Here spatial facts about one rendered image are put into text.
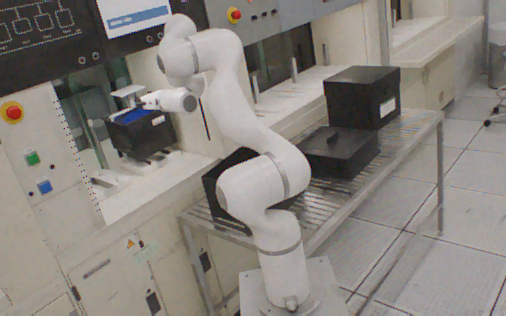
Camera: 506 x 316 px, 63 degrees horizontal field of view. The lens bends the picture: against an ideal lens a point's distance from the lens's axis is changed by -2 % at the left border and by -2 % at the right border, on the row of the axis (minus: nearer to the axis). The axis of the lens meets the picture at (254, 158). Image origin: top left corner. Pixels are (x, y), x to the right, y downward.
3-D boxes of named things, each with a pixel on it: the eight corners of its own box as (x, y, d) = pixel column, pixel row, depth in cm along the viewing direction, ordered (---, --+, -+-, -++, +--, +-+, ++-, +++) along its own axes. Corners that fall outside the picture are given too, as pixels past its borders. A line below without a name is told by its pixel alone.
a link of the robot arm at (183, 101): (173, 83, 158) (156, 98, 154) (194, 85, 149) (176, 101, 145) (183, 101, 163) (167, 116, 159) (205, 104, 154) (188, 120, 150)
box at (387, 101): (374, 134, 202) (370, 83, 192) (326, 126, 222) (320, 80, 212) (403, 113, 219) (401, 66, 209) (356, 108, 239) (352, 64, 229)
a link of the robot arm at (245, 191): (310, 242, 105) (296, 156, 96) (245, 273, 99) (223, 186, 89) (286, 221, 116) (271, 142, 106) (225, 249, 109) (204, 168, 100)
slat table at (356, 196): (324, 415, 160) (296, 260, 129) (217, 348, 199) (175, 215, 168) (444, 233, 242) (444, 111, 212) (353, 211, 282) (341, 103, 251)
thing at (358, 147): (350, 182, 165) (347, 152, 160) (289, 171, 184) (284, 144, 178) (381, 151, 184) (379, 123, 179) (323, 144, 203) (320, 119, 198)
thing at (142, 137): (137, 172, 180) (114, 103, 165) (114, 161, 193) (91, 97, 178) (182, 148, 194) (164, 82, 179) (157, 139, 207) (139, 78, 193)
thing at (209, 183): (209, 216, 162) (199, 177, 155) (248, 181, 182) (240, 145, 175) (271, 229, 147) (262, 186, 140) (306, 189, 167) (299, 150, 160)
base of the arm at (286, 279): (331, 313, 107) (322, 256, 100) (258, 327, 107) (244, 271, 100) (316, 266, 124) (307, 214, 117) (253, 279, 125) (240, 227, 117)
